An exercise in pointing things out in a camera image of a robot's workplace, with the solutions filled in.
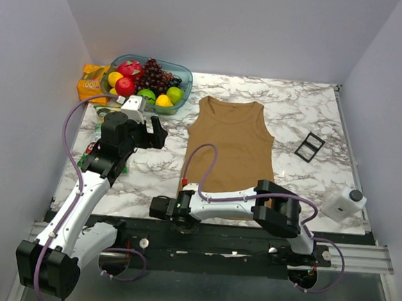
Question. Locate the green cassava chips bag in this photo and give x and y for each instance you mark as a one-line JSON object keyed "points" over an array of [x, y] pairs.
{"points": [[100, 111]]}

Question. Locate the orange snack packet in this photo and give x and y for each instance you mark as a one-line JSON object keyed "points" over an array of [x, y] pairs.
{"points": [[90, 83]]}

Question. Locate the clear teal fruit bowl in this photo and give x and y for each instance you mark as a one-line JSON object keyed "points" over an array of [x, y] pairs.
{"points": [[179, 70]]}

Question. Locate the yellow lemon left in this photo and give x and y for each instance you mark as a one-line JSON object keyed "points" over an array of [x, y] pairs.
{"points": [[113, 78]]}

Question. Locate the white bottle black cap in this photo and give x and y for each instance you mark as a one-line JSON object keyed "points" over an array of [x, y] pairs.
{"points": [[344, 204]]}

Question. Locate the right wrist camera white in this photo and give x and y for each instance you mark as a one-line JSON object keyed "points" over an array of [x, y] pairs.
{"points": [[190, 186]]}

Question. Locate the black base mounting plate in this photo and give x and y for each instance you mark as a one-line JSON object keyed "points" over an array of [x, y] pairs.
{"points": [[210, 249]]}

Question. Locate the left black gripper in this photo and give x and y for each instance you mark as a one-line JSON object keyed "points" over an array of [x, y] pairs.
{"points": [[159, 134]]}

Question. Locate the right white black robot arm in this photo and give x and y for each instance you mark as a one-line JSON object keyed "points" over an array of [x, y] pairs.
{"points": [[274, 208]]}

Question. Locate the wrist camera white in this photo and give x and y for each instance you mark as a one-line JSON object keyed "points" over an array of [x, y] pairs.
{"points": [[190, 186], [133, 108]]}

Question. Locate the yellow lemon front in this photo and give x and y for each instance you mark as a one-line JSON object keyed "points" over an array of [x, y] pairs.
{"points": [[163, 101]]}

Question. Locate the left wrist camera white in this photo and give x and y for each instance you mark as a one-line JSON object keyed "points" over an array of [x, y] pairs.
{"points": [[133, 108]]}

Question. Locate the red dragon fruit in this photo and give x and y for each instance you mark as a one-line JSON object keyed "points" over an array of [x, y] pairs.
{"points": [[131, 69]]}

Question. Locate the red apple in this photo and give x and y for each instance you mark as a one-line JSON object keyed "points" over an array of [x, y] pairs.
{"points": [[125, 87]]}

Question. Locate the yellow lemon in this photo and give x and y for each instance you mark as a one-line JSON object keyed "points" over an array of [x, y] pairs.
{"points": [[113, 78], [163, 101]]}

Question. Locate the green lime right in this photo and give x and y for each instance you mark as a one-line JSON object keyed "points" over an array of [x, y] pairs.
{"points": [[175, 94]]}

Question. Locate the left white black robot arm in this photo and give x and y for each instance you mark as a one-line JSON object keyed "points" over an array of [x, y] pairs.
{"points": [[53, 261]]}

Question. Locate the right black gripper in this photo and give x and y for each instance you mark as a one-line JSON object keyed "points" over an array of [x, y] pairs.
{"points": [[182, 228]]}

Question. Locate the black brooch display box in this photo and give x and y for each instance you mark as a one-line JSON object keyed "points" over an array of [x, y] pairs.
{"points": [[309, 148]]}

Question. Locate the brown clothing garment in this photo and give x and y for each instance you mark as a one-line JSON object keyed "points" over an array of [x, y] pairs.
{"points": [[229, 146]]}

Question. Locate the aluminium frame rail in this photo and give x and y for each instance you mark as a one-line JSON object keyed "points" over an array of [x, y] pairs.
{"points": [[367, 259]]}

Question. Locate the purple grape bunch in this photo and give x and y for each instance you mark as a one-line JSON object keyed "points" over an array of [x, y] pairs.
{"points": [[156, 79]]}

